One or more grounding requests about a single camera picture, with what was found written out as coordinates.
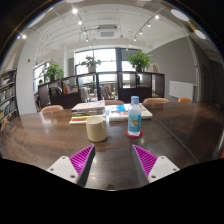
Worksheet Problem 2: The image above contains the orange chair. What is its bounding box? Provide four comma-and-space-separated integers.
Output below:
178, 97, 192, 102
143, 98, 169, 103
40, 105, 64, 112

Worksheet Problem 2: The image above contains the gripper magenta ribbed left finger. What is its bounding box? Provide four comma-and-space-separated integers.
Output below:
47, 144, 95, 187

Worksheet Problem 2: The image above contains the white board by wall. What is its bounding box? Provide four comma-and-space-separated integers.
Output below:
169, 81, 194, 100

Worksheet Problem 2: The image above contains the orange chair far right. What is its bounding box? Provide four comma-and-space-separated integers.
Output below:
178, 97, 192, 102

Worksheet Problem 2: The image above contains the dark low shelf divider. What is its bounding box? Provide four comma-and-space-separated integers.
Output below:
38, 71, 165, 109

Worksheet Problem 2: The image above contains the clear water bottle blue cap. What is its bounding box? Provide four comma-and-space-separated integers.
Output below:
128, 96, 141, 136

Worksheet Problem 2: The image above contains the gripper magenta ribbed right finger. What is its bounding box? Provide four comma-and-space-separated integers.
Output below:
132, 145, 179, 187

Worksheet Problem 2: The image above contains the orange chair far left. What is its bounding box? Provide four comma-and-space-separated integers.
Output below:
40, 105, 64, 112

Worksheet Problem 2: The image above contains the ceiling air conditioner unit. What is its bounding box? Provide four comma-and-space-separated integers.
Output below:
97, 24, 118, 39

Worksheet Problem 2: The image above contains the cream ceramic mug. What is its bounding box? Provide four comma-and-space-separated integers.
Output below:
86, 116, 107, 142

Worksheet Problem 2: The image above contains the red round coaster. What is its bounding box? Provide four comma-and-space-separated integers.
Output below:
125, 129, 143, 139

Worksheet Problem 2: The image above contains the right potted plant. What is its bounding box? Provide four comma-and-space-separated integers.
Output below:
127, 50, 152, 72

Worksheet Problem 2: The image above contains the stack of magazines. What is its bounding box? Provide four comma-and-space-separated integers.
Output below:
70, 100, 105, 124

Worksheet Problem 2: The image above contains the middle potted plant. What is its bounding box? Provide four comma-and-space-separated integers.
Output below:
81, 56, 101, 73

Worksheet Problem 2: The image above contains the potted plant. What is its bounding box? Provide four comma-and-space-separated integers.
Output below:
127, 50, 152, 72
43, 61, 64, 82
81, 56, 101, 73

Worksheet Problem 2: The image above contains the tall bookshelf at left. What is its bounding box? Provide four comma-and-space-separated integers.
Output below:
0, 69, 18, 125

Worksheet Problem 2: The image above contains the left potted plant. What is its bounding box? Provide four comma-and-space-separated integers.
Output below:
43, 61, 64, 82

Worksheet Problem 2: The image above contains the orange chair far middle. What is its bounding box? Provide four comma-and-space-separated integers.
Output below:
143, 98, 169, 103

